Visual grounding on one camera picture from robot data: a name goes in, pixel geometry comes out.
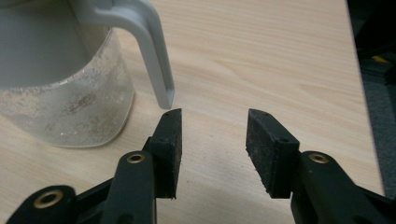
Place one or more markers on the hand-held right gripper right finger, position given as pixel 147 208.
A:
pixel 271 155

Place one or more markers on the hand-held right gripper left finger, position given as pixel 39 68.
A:
pixel 166 155

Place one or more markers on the white plastic container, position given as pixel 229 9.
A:
pixel 77 102

